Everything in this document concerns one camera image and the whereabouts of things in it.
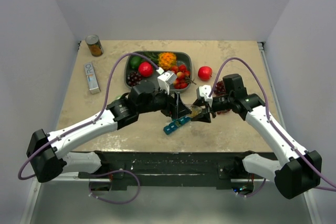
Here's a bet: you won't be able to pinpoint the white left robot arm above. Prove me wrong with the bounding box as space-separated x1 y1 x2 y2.
26 81 191 183

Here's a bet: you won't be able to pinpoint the purple cable under base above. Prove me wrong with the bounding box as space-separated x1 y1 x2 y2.
88 170 141 205

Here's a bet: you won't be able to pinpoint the red lychee bunch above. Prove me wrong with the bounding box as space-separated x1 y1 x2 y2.
170 64 196 89

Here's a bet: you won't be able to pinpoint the grey plastic fruit tray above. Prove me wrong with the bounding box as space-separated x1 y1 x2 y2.
123 50 196 94

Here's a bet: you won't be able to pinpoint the dark grapes in tray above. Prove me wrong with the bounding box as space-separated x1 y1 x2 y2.
126 71 143 87

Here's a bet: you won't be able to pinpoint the green lime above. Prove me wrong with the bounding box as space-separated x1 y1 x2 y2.
130 56 142 70

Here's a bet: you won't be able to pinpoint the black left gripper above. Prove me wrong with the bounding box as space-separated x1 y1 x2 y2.
138 83 191 119

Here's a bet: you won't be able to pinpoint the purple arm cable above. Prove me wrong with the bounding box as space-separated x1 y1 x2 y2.
208 57 336 192
17 52 160 180

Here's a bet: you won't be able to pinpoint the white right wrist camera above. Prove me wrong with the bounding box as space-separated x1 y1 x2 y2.
196 85 213 106

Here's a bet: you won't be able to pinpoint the amber pill bottle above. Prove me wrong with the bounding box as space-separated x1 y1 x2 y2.
187 104 203 118

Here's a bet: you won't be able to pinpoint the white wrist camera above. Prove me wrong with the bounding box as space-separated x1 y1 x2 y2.
156 67 177 94
196 85 213 106

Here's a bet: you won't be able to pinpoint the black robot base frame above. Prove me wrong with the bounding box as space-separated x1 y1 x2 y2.
78 150 274 191

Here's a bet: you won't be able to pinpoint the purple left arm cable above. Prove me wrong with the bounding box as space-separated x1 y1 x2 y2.
17 52 160 180

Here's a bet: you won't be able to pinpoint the red apple in tray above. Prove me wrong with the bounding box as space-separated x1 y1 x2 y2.
138 62 153 78

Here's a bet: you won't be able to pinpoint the silver R&O toothpaste box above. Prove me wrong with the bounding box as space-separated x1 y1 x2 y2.
84 62 101 94

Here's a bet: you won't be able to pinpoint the red apple on table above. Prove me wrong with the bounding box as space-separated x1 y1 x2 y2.
197 66 213 81

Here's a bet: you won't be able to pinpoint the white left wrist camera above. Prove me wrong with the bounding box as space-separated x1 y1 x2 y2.
156 67 177 94

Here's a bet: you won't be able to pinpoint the small orange pineapple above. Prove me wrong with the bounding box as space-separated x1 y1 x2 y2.
142 52 177 71

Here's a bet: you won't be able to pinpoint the teal weekly pill organizer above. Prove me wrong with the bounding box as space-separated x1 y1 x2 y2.
163 116 191 135

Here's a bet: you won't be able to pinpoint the tin can with fruit label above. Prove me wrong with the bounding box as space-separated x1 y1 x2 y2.
85 35 104 57

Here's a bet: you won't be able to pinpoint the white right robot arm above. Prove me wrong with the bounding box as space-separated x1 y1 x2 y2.
193 74 322 199

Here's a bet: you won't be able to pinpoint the dark grapes on table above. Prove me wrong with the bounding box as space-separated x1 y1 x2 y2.
214 80 230 115

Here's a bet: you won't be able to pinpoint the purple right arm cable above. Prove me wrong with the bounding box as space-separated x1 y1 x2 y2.
208 57 336 192

